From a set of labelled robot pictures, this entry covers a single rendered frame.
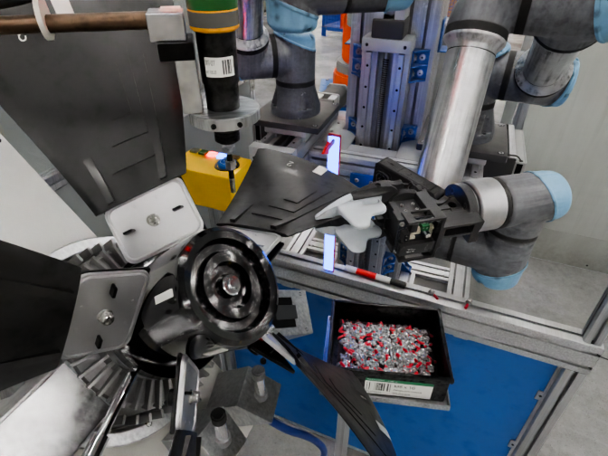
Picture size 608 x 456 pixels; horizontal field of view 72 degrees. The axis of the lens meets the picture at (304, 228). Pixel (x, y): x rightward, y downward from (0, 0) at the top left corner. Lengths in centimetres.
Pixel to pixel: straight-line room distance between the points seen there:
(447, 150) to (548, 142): 162
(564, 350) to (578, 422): 103
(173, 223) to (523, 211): 46
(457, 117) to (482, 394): 69
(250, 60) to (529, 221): 82
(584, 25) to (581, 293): 192
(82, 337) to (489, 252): 56
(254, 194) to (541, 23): 49
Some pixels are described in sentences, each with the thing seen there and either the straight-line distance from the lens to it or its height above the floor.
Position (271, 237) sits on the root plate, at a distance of 52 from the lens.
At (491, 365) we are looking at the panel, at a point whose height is 71.
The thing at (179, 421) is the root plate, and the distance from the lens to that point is 40.
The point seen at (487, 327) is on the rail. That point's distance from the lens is 97.
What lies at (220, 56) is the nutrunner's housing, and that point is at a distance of 41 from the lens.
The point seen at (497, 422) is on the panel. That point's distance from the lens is 123.
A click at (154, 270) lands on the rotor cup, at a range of 43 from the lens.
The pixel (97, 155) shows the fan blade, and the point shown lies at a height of 131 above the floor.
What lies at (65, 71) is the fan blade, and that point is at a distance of 52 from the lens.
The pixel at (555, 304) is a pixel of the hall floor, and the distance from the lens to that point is 242.
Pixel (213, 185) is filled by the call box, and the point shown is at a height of 105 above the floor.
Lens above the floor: 150
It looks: 36 degrees down
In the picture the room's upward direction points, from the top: straight up
